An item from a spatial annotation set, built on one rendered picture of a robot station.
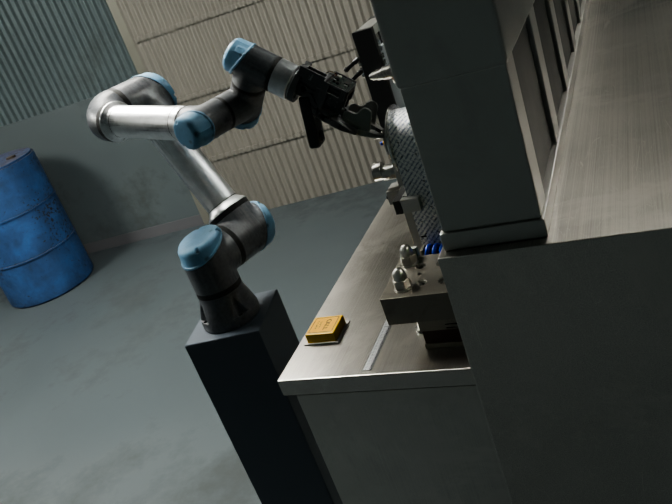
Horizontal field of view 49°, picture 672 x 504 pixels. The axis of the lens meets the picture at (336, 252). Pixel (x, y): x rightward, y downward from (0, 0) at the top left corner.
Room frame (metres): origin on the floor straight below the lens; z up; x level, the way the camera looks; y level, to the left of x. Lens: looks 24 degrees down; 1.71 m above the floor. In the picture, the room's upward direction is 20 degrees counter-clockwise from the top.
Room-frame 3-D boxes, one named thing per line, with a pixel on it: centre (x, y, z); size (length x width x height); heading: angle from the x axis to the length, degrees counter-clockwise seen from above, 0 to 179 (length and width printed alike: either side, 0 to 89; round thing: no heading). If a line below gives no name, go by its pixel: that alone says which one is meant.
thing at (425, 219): (1.37, -0.28, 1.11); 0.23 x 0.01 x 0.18; 62
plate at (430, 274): (1.24, -0.26, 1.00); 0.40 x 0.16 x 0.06; 62
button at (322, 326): (1.44, 0.08, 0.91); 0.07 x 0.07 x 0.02; 62
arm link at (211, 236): (1.70, 0.30, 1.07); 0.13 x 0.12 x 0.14; 132
